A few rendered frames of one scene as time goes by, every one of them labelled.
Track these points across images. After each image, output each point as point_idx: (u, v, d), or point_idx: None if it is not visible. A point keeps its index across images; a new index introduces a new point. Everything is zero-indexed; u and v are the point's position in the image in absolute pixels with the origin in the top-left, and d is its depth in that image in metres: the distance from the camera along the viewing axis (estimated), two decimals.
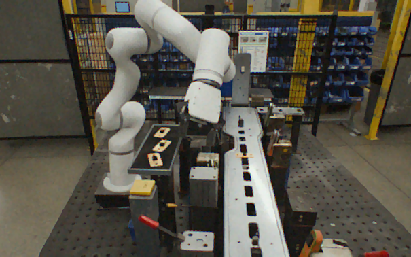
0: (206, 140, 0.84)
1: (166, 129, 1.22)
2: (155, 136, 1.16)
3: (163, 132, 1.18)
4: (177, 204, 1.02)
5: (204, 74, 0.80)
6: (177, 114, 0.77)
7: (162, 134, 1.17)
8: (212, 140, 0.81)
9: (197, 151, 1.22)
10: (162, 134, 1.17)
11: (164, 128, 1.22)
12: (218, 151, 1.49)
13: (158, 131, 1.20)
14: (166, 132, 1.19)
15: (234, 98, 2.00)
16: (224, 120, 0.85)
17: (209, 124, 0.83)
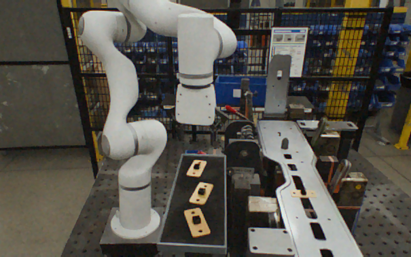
0: (181, 136, 0.80)
1: (201, 162, 0.87)
2: (187, 175, 0.81)
3: (198, 168, 0.83)
4: None
5: None
6: (222, 125, 0.76)
7: (198, 172, 0.82)
8: (183, 132, 0.82)
9: (244, 193, 0.87)
10: (198, 173, 0.82)
11: (198, 162, 0.87)
12: (261, 183, 1.13)
13: (191, 166, 0.85)
14: (203, 168, 0.84)
15: (268, 110, 1.65)
16: (169, 109, 0.79)
17: None
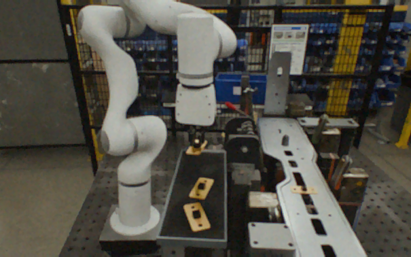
0: (192, 141, 0.79)
1: None
2: (187, 153, 0.78)
3: (198, 147, 0.80)
4: None
5: None
6: (208, 128, 0.78)
7: (198, 150, 0.79)
8: (195, 138, 0.82)
9: (245, 189, 0.86)
10: (198, 151, 0.79)
11: (198, 141, 0.84)
12: (261, 180, 1.13)
13: (191, 145, 0.82)
14: (203, 147, 0.81)
15: (268, 107, 1.64)
16: None
17: None
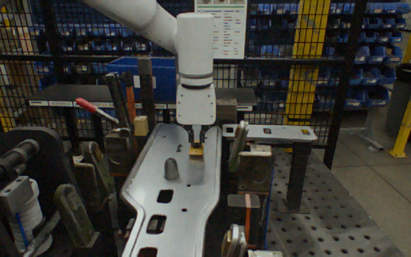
0: (193, 141, 0.79)
1: (199, 141, 0.84)
2: (190, 153, 0.78)
3: (199, 147, 0.80)
4: None
5: None
6: (209, 127, 0.78)
7: (200, 150, 0.79)
8: (193, 138, 0.82)
9: None
10: (200, 151, 0.79)
11: (195, 141, 0.84)
12: None
13: (191, 146, 0.81)
14: (203, 146, 0.81)
15: None
16: (175, 120, 0.79)
17: None
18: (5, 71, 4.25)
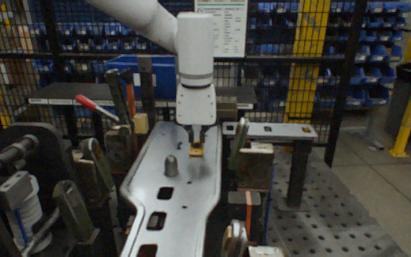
0: (193, 141, 0.79)
1: (199, 141, 0.84)
2: (190, 153, 0.78)
3: (199, 147, 0.80)
4: None
5: None
6: (209, 127, 0.78)
7: (200, 150, 0.79)
8: (193, 138, 0.82)
9: None
10: (200, 151, 0.79)
11: (195, 141, 0.84)
12: None
13: (191, 146, 0.81)
14: (203, 146, 0.81)
15: None
16: (175, 120, 0.79)
17: None
18: (5, 71, 4.25)
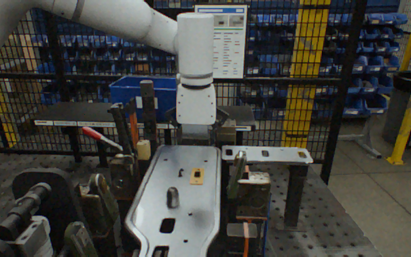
0: (181, 137, 0.79)
1: (199, 170, 0.88)
2: (191, 183, 0.82)
3: (200, 176, 0.84)
4: None
5: None
6: (223, 123, 0.78)
7: (200, 179, 0.83)
8: (182, 134, 0.82)
9: None
10: (200, 180, 0.83)
11: (196, 169, 0.88)
12: None
13: (191, 175, 0.85)
14: (203, 175, 0.85)
15: (183, 128, 1.09)
16: (167, 111, 0.78)
17: None
18: None
